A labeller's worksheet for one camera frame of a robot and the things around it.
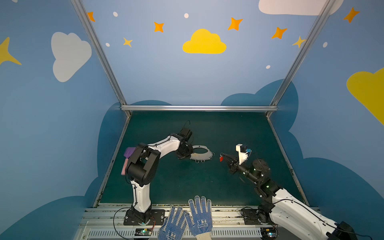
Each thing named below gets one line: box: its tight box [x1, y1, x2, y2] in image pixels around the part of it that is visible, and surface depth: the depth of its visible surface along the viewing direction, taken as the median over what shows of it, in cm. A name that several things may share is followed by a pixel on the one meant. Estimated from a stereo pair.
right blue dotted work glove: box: [184, 195, 213, 240], surface depth 75 cm
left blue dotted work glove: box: [158, 205, 190, 240], surface depth 73 cm
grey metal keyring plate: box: [190, 145, 215, 164], surface depth 98 cm
